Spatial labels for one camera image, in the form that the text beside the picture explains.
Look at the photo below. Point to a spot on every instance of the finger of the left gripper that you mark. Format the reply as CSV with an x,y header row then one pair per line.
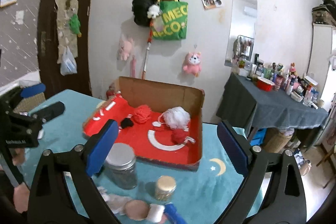
x,y
14,95
43,115

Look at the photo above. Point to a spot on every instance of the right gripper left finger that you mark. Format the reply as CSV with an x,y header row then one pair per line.
x,y
50,200

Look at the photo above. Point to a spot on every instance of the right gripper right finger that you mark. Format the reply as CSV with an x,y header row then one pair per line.
x,y
284,201

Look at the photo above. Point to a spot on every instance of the white fluffy bunny scrunchie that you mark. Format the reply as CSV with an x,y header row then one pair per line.
x,y
115,203

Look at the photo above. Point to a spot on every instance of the black scrunchie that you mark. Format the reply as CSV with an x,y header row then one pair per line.
x,y
126,122

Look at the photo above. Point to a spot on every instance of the coral knitted scrunchie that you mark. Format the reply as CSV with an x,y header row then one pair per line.
x,y
142,114

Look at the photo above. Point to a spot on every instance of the white pink fluffy item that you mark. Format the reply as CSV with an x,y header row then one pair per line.
x,y
156,214

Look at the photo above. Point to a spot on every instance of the red plush scrunchie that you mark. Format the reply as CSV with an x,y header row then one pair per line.
x,y
180,136

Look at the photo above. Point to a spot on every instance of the white mesh bath pouf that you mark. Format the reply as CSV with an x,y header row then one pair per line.
x,y
174,118

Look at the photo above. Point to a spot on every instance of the person's left hand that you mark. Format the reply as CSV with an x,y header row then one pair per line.
x,y
21,192

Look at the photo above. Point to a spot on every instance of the plastic bag on door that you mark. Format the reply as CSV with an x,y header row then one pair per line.
x,y
68,64

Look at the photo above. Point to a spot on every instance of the tall jar with metal lid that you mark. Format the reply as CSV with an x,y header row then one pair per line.
x,y
121,161

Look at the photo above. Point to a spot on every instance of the turquoise fluffy table cloth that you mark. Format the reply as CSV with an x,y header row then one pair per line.
x,y
200,197

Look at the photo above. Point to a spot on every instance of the green cactus plush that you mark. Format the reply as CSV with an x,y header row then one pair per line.
x,y
74,25

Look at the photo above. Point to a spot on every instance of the side table with blue cloth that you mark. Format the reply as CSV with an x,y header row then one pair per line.
x,y
244,105

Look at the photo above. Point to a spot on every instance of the small jar with yellow capsules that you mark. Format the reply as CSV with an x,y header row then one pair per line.
x,y
164,188

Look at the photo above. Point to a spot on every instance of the blue small object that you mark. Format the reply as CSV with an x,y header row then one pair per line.
x,y
172,214

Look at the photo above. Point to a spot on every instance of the red bowl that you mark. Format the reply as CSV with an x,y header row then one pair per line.
x,y
264,84

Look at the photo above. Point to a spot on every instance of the red cardboard box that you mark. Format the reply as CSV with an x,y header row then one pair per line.
x,y
153,144

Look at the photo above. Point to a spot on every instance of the red tipped metal rod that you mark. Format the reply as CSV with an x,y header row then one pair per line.
x,y
147,51

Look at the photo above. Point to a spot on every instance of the dark brown door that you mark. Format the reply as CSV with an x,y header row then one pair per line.
x,y
54,35

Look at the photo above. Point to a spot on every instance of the green tote bag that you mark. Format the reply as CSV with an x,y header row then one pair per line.
x,y
172,24

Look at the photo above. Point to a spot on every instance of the white wardrobe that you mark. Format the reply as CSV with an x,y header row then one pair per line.
x,y
321,66

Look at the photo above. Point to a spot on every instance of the pink stick on wall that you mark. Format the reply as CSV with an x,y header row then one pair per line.
x,y
133,67

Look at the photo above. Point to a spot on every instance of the pink bunny plush on wall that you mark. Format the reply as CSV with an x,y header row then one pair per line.
x,y
125,48

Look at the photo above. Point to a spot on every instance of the black bag on wall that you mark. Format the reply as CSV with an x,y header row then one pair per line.
x,y
139,9

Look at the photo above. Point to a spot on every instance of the white plush keychain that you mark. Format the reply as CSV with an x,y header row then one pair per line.
x,y
154,11

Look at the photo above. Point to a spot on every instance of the pink fox plush on wall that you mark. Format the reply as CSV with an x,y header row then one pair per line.
x,y
192,64

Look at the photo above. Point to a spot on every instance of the wall mirror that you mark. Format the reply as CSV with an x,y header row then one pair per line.
x,y
242,32

